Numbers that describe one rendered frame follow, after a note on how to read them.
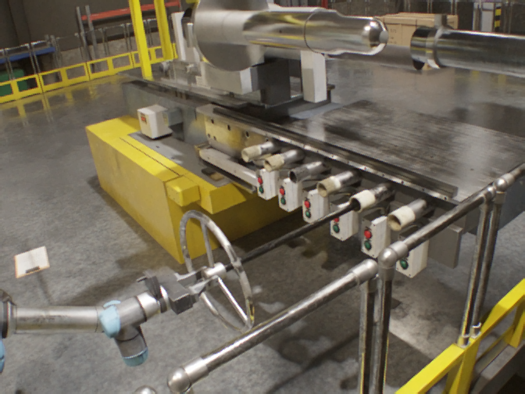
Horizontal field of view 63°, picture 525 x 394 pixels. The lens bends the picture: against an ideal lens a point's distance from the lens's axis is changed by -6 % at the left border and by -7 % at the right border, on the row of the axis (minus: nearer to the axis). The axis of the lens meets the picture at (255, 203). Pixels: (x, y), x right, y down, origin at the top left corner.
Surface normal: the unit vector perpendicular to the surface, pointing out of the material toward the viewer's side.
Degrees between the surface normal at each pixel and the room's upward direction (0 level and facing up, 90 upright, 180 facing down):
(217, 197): 90
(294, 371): 0
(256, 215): 90
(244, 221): 90
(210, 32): 90
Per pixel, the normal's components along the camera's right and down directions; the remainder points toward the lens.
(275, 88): 0.58, 0.33
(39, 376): -0.10, -0.88
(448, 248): -0.81, 0.34
